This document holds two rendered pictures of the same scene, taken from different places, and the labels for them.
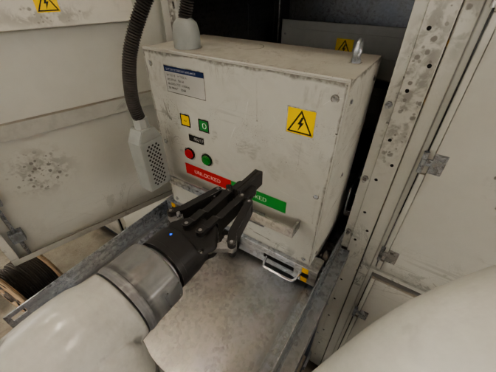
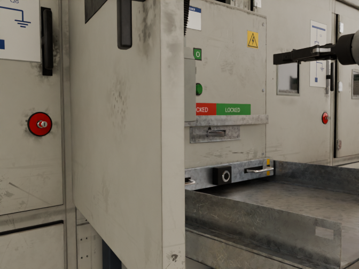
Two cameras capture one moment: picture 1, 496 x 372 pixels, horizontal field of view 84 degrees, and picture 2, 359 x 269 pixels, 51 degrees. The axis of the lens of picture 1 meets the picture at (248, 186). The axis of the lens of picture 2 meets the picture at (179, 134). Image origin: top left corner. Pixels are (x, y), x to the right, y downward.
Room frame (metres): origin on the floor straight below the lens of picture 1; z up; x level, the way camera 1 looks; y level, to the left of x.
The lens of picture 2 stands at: (0.39, 1.11, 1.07)
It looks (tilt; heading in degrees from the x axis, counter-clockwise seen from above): 3 degrees down; 285
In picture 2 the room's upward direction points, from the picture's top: straight up
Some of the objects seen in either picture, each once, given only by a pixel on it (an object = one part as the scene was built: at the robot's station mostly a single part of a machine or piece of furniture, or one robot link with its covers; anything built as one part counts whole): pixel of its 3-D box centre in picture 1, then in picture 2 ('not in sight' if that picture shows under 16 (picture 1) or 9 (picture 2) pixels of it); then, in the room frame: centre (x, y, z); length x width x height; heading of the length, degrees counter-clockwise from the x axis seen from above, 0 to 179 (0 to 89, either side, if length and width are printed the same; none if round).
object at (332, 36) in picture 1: (342, 50); not in sight; (1.24, -0.39, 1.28); 0.58 x 0.02 x 0.19; 57
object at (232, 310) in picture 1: (201, 288); (261, 210); (0.44, 0.13, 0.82); 0.68 x 0.62 x 0.06; 147
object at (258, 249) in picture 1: (235, 232); (212, 174); (0.58, 0.04, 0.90); 0.54 x 0.05 x 0.06; 57
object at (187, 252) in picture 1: (186, 243); (339, 50); (0.25, 0.09, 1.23); 0.09 x 0.08 x 0.07; 147
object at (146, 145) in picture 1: (150, 156); (178, 85); (0.63, 0.26, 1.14); 0.08 x 0.05 x 0.17; 147
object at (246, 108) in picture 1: (229, 165); (217, 87); (0.57, 0.05, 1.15); 0.48 x 0.01 x 0.48; 57
